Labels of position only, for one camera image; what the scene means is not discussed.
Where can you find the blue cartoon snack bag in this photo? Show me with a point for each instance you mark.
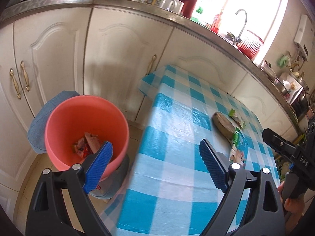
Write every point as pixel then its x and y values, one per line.
pixel 239 148

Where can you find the red snack packet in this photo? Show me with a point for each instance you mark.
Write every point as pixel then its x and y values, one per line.
pixel 87 145

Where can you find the white mug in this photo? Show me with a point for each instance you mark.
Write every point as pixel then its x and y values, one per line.
pixel 174 6

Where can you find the chrome kitchen faucet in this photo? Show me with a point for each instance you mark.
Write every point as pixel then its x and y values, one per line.
pixel 241 17

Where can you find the brown potato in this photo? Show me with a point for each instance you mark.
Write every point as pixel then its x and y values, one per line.
pixel 225 127

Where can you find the blue white checkered tablecloth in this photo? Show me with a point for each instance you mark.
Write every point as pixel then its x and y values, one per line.
pixel 169 190

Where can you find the person's right hand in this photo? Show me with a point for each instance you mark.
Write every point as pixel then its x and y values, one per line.
pixel 293 206

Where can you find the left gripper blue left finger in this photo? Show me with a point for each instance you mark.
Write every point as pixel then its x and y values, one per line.
pixel 95 165

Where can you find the white water heater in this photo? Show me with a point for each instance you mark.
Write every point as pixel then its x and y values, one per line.
pixel 304 37

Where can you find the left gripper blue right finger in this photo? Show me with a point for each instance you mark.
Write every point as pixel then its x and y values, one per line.
pixel 215 164

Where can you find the stack of red bowls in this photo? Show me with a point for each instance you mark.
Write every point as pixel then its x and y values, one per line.
pixel 250 44

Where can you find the blue denim stool cushion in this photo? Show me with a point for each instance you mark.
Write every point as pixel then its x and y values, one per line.
pixel 64 119

